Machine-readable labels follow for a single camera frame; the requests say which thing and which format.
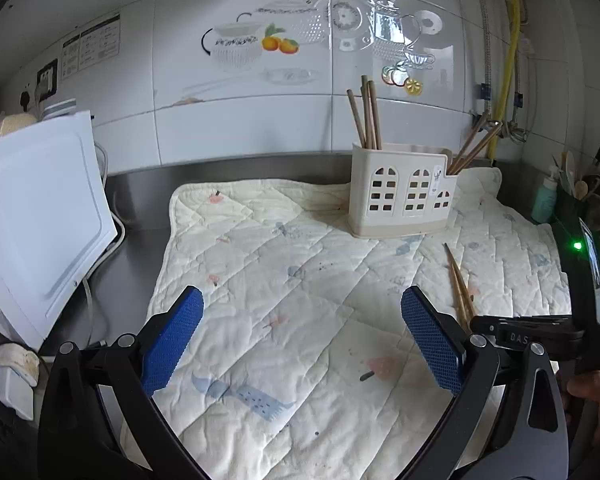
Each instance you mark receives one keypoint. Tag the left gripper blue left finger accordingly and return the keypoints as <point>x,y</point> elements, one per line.
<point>165,337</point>

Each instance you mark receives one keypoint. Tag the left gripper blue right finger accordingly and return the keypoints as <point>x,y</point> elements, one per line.
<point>439,339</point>

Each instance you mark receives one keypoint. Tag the wooden chopstick long diagonal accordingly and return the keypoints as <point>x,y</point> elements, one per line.
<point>375,114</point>

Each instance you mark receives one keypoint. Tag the teal soap bottle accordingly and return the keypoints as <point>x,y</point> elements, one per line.
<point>545,197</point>

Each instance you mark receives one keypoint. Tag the white quilted mat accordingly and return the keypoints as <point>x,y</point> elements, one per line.
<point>302,366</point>

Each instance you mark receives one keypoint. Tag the wooden spoon in rack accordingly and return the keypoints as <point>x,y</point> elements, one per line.
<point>580,190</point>

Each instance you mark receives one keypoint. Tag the white charger plug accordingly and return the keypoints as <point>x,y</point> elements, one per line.
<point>20,370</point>

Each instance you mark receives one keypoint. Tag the beige utensil holder caddy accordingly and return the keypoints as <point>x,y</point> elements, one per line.
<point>400,190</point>

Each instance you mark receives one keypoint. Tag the black wall socket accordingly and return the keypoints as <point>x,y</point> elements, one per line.
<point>46,81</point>

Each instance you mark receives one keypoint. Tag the white wall label sticker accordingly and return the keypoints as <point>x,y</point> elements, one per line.
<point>93,45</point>

